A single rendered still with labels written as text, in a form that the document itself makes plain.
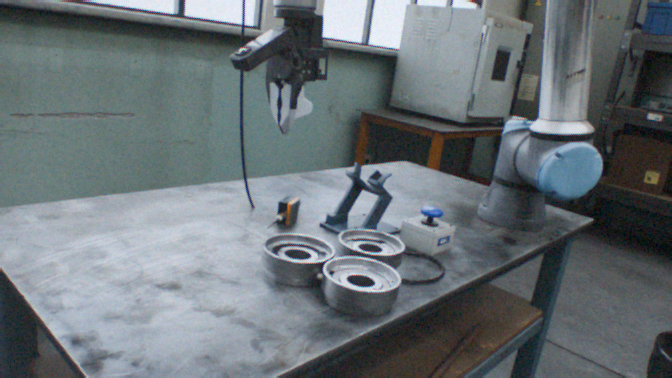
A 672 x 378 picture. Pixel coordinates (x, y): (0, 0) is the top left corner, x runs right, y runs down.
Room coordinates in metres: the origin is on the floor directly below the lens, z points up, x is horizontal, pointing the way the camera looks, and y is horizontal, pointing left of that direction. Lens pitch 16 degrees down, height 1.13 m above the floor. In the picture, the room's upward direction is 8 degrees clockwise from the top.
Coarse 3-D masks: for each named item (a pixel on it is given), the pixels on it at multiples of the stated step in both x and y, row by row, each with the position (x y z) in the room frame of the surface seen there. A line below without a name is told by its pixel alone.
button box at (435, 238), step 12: (420, 216) 0.91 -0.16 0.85; (408, 228) 0.86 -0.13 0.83; (420, 228) 0.84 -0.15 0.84; (432, 228) 0.85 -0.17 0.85; (444, 228) 0.86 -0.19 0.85; (408, 240) 0.86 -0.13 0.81; (420, 240) 0.84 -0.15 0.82; (432, 240) 0.83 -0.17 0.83; (444, 240) 0.85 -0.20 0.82; (420, 252) 0.84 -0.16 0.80; (432, 252) 0.83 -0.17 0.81
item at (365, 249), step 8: (344, 232) 0.78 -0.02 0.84; (352, 232) 0.79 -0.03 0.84; (360, 232) 0.80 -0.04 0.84; (368, 232) 0.80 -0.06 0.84; (376, 232) 0.80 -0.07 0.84; (384, 232) 0.80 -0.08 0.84; (344, 240) 0.77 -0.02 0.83; (384, 240) 0.80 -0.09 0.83; (392, 240) 0.79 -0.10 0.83; (344, 248) 0.72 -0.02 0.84; (352, 248) 0.71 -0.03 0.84; (360, 248) 0.77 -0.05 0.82; (368, 248) 0.77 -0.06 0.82; (376, 248) 0.77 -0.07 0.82; (384, 248) 0.76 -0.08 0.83; (400, 248) 0.76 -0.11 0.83; (344, 256) 0.72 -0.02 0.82; (352, 256) 0.71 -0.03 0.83; (360, 256) 0.70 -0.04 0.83; (368, 256) 0.70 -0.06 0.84; (376, 256) 0.70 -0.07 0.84; (384, 256) 0.70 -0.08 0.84; (392, 256) 0.71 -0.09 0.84; (400, 256) 0.73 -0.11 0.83; (392, 264) 0.71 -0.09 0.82; (400, 264) 0.73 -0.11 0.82
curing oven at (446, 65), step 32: (416, 32) 3.17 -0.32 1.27; (448, 32) 3.03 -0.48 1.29; (480, 32) 2.90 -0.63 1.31; (512, 32) 3.07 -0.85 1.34; (416, 64) 3.15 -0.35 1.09; (448, 64) 3.00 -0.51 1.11; (480, 64) 2.89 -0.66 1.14; (512, 64) 3.14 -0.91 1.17; (416, 96) 3.12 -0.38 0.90; (448, 96) 2.98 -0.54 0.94; (480, 96) 2.90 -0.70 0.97; (512, 96) 3.22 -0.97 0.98
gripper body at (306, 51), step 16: (288, 16) 0.88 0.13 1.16; (304, 16) 0.89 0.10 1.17; (320, 16) 0.93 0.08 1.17; (304, 32) 0.92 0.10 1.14; (320, 32) 0.94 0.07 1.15; (288, 48) 0.88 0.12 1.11; (304, 48) 0.92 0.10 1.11; (320, 48) 0.94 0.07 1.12; (272, 64) 0.91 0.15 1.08; (288, 64) 0.88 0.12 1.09; (304, 64) 0.91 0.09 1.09; (304, 80) 0.91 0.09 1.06; (320, 80) 0.92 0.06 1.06
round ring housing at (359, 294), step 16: (336, 272) 0.65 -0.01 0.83; (352, 272) 0.65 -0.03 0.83; (384, 272) 0.66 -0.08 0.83; (336, 288) 0.59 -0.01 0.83; (352, 288) 0.58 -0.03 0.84; (368, 288) 0.61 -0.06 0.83; (336, 304) 0.59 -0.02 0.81; (352, 304) 0.58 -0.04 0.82; (368, 304) 0.58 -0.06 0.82; (384, 304) 0.59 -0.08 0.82
